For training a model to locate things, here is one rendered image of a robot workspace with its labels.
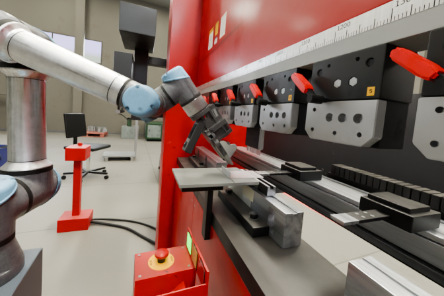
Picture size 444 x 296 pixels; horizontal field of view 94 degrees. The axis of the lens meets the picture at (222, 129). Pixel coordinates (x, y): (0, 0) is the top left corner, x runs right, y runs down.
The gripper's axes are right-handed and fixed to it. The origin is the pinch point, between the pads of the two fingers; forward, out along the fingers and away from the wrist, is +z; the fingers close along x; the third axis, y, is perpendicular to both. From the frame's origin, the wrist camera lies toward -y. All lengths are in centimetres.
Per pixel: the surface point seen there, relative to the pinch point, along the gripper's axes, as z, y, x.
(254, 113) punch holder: -9.0, 16.7, -4.3
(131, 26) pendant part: -83, 17, 100
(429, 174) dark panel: 37, 48, -28
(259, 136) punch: -1.2, 13.9, -4.3
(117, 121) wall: -58, -145, 942
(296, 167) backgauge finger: 20.1, 21.0, -2.2
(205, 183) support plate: -2.5, -10.5, -7.8
